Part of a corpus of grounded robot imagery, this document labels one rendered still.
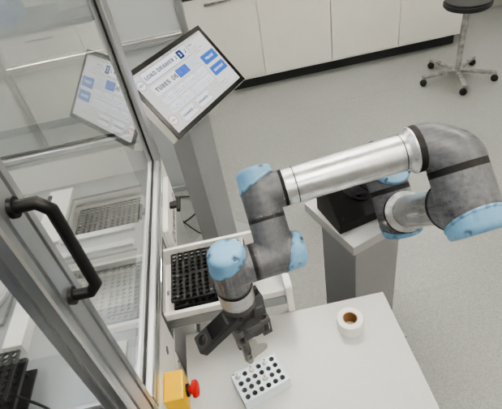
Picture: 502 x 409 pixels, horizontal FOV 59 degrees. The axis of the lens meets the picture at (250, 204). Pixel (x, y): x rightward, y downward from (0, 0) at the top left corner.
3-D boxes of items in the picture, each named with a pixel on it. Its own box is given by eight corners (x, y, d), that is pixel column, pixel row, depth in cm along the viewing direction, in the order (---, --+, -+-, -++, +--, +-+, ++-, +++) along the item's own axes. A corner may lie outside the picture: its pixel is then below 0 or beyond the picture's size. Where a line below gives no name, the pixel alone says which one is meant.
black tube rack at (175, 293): (246, 253, 135) (243, 238, 131) (255, 299, 122) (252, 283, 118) (176, 269, 135) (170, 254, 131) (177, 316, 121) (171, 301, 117)
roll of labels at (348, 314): (339, 339, 117) (339, 330, 114) (335, 316, 122) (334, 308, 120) (366, 336, 116) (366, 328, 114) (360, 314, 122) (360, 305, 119)
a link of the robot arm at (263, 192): (482, 95, 82) (230, 170, 83) (500, 151, 81) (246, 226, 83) (455, 112, 94) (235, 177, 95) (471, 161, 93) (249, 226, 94)
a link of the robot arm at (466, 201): (401, 184, 136) (502, 150, 81) (415, 230, 135) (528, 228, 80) (364, 195, 136) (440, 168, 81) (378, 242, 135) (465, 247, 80)
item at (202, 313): (269, 239, 139) (267, 226, 135) (287, 304, 119) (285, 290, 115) (145, 266, 138) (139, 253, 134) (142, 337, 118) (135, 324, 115)
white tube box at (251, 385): (275, 359, 116) (273, 351, 113) (291, 385, 109) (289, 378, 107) (233, 382, 112) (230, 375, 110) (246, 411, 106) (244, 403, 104)
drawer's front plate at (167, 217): (175, 198, 165) (167, 175, 157) (177, 253, 142) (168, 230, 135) (170, 200, 165) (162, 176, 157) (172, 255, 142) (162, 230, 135)
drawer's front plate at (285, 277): (275, 238, 141) (271, 213, 134) (295, 312, 119) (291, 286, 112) (269, 238, 141) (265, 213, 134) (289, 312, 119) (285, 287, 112)
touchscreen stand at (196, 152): (288, 238, 254) (265, 72, 189) (251, 297, 226) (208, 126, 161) (216, 218, 277) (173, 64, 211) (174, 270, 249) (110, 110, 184)
